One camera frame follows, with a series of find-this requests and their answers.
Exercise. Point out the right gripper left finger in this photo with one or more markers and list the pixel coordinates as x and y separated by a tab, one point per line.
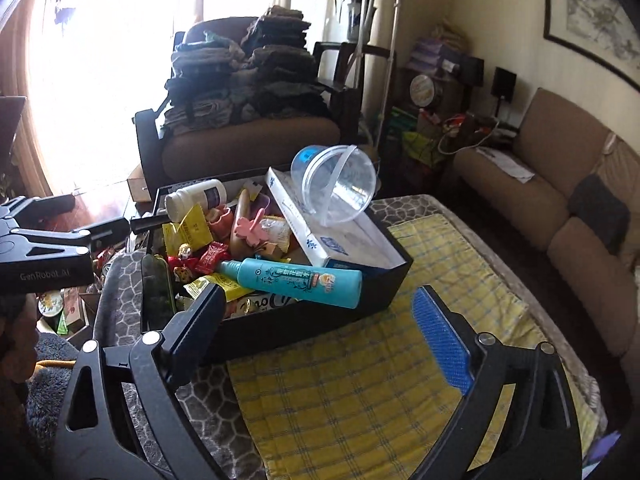
95	437

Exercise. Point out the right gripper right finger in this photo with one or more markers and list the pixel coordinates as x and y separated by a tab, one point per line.
540	437

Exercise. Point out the clear plastic green bottle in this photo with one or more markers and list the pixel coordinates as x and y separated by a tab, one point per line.
158	305

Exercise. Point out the white pill bottle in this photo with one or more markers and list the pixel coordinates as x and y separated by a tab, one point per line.
209	194

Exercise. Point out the brown wooden roller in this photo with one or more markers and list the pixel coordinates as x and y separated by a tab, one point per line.
239	249

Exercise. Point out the pink flower toy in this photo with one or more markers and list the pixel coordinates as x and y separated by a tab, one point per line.
251	231

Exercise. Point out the teal spray bottle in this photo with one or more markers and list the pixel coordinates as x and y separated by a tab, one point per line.
335	287

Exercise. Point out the white cardboard box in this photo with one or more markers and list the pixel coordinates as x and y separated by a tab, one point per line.
357	244

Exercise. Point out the clear plastic bucket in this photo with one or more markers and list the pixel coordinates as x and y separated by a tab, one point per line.
335	183

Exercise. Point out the grey patterned blanket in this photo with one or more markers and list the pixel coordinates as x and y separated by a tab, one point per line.
200	399

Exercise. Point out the yellow plaid cloth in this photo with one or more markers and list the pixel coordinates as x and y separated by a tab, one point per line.
390	374

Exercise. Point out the dark blue cushion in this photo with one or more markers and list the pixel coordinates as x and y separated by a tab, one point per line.
608	217

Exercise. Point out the stack of folded clothes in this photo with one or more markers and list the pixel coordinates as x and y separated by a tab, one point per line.
217	81

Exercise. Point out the black storage box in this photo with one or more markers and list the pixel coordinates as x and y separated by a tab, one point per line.
264	305

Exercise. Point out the brown armchair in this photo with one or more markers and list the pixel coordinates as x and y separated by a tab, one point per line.
167	159

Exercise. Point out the papers on sofa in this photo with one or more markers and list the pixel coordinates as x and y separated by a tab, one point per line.
507	164

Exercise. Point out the brown fabric sofa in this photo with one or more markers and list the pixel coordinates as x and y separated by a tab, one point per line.
562	143

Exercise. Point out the black speaker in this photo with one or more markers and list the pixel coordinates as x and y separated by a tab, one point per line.
503	84

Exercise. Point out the round desk clock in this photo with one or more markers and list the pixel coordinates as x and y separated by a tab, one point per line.
422	91

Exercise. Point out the potted green plant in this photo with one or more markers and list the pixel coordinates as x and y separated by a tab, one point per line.
357	5

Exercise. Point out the framed ink painting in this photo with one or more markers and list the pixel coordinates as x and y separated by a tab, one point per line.
599	30

